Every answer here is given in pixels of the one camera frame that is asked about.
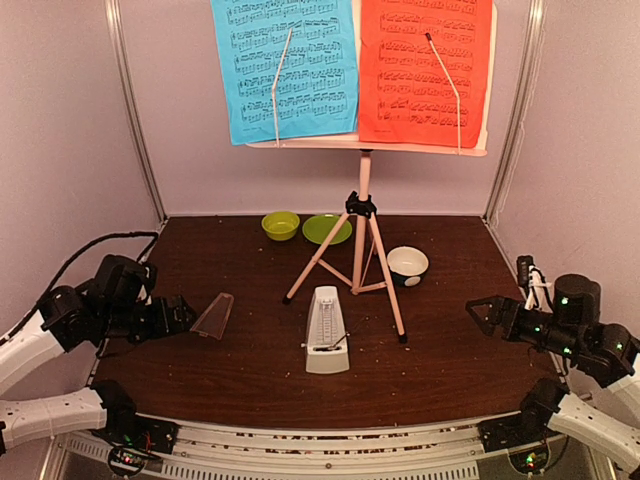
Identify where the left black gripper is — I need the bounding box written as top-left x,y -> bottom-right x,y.
99,292 -> 196,345

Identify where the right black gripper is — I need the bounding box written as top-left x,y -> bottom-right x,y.
465,296 -> 581,360

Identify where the clear metronome front cover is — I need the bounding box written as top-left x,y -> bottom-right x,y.
190,292 -> 235,340

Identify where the white metronome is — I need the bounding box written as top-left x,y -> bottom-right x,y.
304,286 -> 350,375

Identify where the pink music stand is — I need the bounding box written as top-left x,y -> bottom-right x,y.
260,5 -> 498,344

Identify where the red sheet music paper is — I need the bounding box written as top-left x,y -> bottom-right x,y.
358,0 -> 496,149

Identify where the blue sheet music paper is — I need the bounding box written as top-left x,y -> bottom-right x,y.
211,0 -> 359,146

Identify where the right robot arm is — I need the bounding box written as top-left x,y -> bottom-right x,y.
465,271 -> 639,479

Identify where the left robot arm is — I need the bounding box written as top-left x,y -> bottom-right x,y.
1,254 -> 197,451

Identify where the white and blue bowl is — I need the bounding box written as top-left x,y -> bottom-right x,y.
387,246 -> 430,287

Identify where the lime green bowl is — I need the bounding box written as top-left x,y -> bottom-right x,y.
261,211 -> 300,241

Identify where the green plate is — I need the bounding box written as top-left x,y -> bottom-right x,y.
302,214 -> 353,246

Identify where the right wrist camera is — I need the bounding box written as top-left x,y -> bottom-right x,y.
516,255 -> 553,310

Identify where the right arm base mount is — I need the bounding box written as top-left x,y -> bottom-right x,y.
477,413 -> 568,478

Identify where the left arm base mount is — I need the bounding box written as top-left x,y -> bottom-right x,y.
90,416 -> 179,478

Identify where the front aluminium rail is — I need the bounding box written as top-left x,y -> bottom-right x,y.
39,394 -> 616,480

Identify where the right aluminium frame post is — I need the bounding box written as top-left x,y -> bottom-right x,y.
484,0 -> 547,231

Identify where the aluminium frame post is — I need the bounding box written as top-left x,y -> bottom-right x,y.
484,0 -> 547,231
104,0 -> 168,227

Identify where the left aluminium frame post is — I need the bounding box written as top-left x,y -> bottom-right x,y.
104,0 -> 168,227

